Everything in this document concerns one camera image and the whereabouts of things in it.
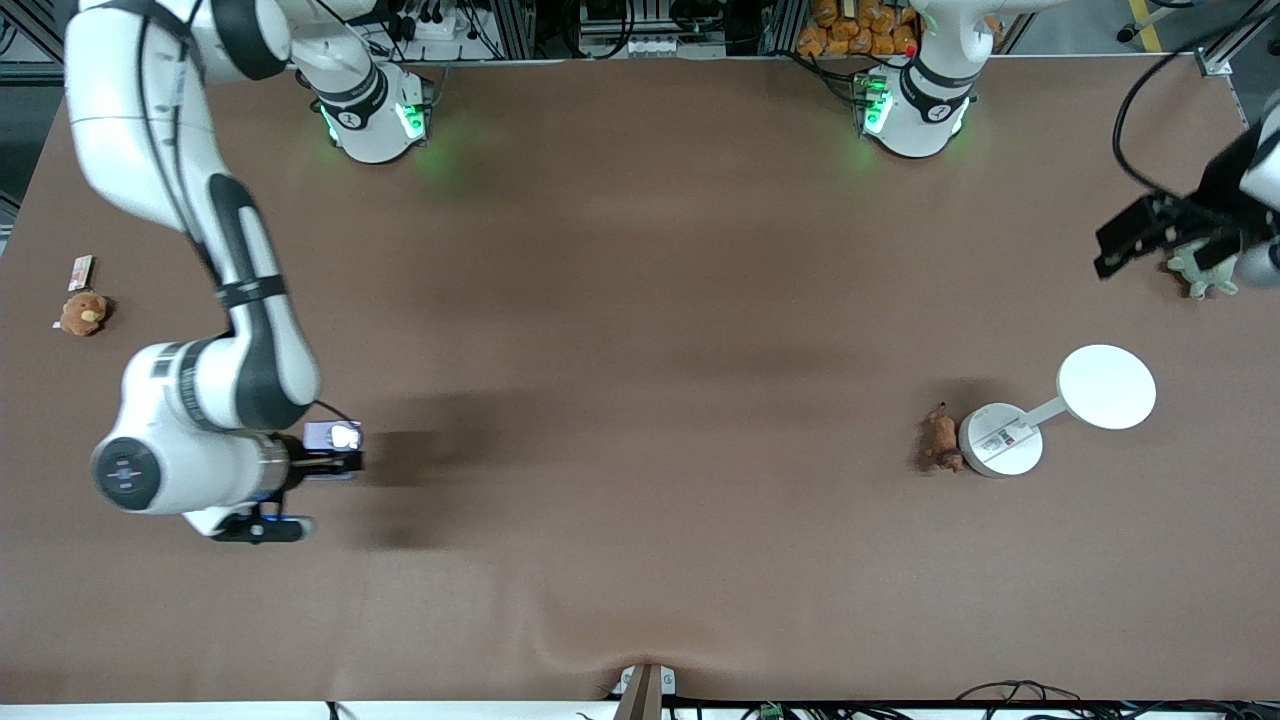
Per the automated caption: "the brown lion statue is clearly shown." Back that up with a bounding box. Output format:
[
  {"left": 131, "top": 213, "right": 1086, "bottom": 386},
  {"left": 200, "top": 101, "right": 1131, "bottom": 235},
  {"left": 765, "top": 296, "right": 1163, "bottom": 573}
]
[{"left": 919, "top": 402, "right": 967, "bottom": 475}]

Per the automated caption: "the green plush toy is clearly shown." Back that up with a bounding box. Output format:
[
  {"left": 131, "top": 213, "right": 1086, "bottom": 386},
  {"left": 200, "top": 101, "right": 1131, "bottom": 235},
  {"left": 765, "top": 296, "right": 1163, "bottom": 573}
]
[{"left": 1167, "top": 240, "right": 1241, "bottom": 301}]

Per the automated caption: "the white round desk lamp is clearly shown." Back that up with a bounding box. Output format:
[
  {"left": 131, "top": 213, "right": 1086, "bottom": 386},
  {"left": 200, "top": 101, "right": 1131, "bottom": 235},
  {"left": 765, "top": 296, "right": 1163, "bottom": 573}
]
[{"left": 957, "top": 343, "right": 1159, "bottom": 480}]

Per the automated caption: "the brown plush toy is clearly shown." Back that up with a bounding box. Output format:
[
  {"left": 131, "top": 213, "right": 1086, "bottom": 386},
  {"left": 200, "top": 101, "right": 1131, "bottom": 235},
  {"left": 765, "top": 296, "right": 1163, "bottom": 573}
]
[{"left": 53, "top": 291, "right": 111, "bottom": 337}]

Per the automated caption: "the orange plush toy pile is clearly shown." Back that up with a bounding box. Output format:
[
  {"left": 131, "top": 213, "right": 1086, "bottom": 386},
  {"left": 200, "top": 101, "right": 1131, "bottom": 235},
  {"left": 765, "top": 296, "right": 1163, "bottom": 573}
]
[{"left": 796, "top": 0, "right": 922, "bottom": 59}]

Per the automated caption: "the white power strip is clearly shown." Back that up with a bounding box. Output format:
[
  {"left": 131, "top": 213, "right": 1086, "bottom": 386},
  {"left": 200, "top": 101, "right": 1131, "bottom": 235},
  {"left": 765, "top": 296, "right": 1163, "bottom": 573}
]
[{"left": 398, "top": 8, "right": 473, "bottom": 43}]

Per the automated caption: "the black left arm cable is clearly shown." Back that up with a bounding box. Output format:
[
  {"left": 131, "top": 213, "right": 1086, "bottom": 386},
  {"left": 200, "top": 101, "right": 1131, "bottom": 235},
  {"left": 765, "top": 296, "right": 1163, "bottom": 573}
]
[{"left": 1113, "top": 48, "right": 1206, "bottom": 199}]

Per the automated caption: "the black floor cable bundle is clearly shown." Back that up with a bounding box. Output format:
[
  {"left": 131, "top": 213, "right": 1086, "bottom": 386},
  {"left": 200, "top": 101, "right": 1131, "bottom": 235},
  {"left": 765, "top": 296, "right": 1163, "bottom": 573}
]
[{"left": 690, "top": 680, "right": 1280, "bottom": 720}]

